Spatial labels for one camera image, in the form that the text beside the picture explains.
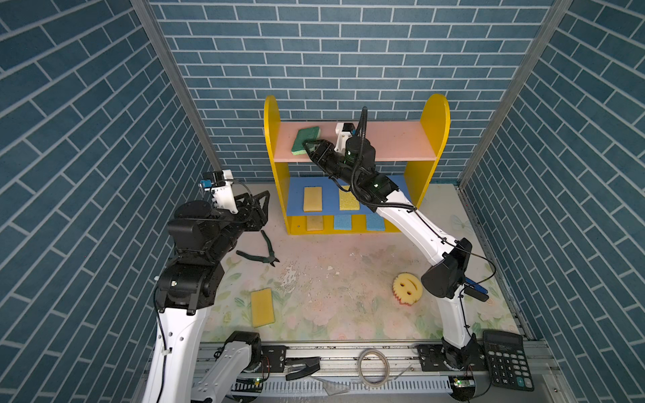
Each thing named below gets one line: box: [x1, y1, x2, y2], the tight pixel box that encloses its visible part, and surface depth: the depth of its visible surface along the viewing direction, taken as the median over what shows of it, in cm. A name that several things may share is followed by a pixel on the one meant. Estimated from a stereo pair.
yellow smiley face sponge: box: [392, 272, 424, 307], surface depth 86 cm
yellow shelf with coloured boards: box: [263, 94, 451, 236], surface depth 82 cm
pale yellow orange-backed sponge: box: [305, 214, 325, 232], surface depth 105 cm
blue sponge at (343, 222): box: [334, 214, 352, 231], surface depth 106 cm
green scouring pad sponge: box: [290, 125, 321, 156], surface depth 76 cm
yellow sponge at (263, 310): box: [250, 287, 276, 329], surface depth 84 cm
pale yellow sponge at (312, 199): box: [303, 186, 323, 213], surface depth 96 cm
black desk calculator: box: [482, 329, 535, 392], surface depth 74 cm
